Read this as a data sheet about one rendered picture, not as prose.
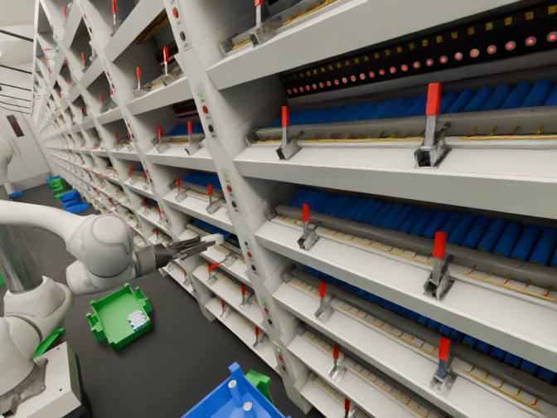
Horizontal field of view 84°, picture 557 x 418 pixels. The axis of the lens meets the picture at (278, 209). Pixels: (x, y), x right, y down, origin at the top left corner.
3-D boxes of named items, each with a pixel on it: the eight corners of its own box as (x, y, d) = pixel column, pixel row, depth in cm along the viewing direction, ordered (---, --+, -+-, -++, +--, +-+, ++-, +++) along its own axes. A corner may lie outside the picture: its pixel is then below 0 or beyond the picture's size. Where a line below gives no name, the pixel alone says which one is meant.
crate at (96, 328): (98, 342, 162) (91, 331, 160) (92, 325, 178) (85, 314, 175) (153, 309, 178) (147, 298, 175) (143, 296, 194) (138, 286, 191)
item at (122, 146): (144, 162, 134) (123, 134, 127) (114, 157, 181) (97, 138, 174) (181, 136, 142) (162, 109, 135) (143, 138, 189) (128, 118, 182)
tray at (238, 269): (259, 293, 94) (244, 272, 90) (183, 244, 141) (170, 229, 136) (300, 246, 102) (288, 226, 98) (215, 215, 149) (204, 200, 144)
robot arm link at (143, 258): (124, 245, 92) (145, 240, 96) (129, 273, 94) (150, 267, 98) (133, 252, 85) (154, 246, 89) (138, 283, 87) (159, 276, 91)
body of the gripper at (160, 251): (153, 250, 89) (184, 240, 95) (145, 242, 96) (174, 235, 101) (157, 274, 91) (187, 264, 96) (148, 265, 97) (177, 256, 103)
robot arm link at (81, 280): (135, 287, 92) (139, 269, 82) (73, 307, 83) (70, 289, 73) (123, 255, 95) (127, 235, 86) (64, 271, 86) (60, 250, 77)
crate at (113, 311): (153, 327, 163) (150, 318, 158) (113, 352, 153) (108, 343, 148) (131, 290, 180) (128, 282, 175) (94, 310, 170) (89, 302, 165)
